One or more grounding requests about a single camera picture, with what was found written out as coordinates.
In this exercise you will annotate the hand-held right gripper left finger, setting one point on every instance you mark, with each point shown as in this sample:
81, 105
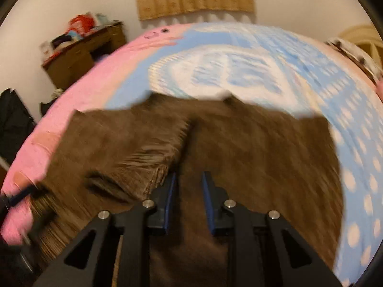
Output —
171, 197

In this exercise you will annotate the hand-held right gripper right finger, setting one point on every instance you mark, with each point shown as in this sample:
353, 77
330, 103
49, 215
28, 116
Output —
207, 198

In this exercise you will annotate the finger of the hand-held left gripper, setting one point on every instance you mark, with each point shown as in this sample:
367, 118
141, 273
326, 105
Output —
21, 195

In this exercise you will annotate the brown knit sweater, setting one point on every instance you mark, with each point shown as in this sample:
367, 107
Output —
254, 155

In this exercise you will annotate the black suitcase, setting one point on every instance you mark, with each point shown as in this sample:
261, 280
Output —
15, 125

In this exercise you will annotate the dark bag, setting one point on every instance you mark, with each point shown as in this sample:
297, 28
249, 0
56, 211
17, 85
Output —
49, 104

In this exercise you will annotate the pink and blue printed blanket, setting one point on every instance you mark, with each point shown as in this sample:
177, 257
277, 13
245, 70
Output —
209, 65

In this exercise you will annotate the brown wooden desk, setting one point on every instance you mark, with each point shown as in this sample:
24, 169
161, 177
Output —
74, 62

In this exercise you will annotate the white printed card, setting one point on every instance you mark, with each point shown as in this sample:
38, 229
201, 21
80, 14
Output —
45, 47

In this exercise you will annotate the dark cloth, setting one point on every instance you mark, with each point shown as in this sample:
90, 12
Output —
61, 41

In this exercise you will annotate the red gift bag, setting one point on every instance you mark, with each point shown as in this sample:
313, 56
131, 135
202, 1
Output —
82, 24

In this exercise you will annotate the teal box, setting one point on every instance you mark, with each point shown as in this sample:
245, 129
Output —
103, 19

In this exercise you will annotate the patterned pillow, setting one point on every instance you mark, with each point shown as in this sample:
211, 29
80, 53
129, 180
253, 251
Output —
359, 56

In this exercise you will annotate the cream headboard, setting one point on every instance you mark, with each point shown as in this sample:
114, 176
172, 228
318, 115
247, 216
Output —
365, 36

